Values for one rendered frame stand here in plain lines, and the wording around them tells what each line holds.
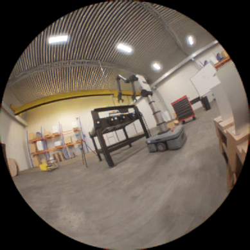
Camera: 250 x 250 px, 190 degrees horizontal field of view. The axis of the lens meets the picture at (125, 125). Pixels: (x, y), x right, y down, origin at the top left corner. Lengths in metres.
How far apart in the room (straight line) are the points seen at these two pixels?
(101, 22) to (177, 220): 8.56
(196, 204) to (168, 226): 0.17
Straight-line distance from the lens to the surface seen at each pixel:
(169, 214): 0.50
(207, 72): 5.02
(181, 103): 3.04
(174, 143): 1.10
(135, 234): 0.50
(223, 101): 0.65
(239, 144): 0.40
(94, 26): 7.97
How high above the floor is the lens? 0.47
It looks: 8 degrees up
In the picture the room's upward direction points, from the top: 21 degrees counter-clockwise
